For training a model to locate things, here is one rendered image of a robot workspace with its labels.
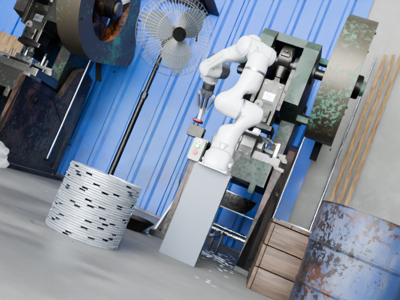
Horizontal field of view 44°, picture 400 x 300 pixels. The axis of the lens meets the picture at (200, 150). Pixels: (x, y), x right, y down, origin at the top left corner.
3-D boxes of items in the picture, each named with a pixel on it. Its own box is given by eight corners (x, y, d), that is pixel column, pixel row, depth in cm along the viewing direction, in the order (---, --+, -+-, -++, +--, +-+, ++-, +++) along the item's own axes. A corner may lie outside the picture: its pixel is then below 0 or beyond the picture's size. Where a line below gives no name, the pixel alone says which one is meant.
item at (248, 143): (252, 155, 290) (261, 133, 291) (230, 146, 293) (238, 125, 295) (255, 161, 314) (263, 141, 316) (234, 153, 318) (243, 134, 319)
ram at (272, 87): (269, 124, 309) (287, 81, 312) (247, 116, 312) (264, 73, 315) (271, 130, 326) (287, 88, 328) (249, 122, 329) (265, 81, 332)
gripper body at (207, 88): (201, 81, 298) (197, 96, 301) (213, 86, 296) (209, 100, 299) (205, 80, 305) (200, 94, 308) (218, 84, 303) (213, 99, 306)
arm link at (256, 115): (250, 154, 241) (269, 108, 243) (216, 139, 239) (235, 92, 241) (246, 155, 251) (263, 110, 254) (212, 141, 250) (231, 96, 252)
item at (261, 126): (270, 135, 313) (273, 127, 313) (240, 124, 318) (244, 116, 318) (271, 140, 328) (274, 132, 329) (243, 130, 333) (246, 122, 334)
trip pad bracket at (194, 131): (193, 156, 301) (205, 127, 302) (178, 150, 303) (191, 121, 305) (195, 158, 307) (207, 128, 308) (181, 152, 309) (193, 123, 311)
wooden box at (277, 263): (324, 321, 227) (350, 249, 230) (246, 287, 232) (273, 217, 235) (313, 306, 266) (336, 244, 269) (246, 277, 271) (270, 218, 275)
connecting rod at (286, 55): (280, 93, 313) (299, 44, 316) (261, 87, 316) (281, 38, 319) (280, 102, 334) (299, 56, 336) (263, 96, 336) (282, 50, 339)
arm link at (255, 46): (268, 77, 244) (282, 44, 244) (240, 63, 238) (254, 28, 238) (251, 78, 262) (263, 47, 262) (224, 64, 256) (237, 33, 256)
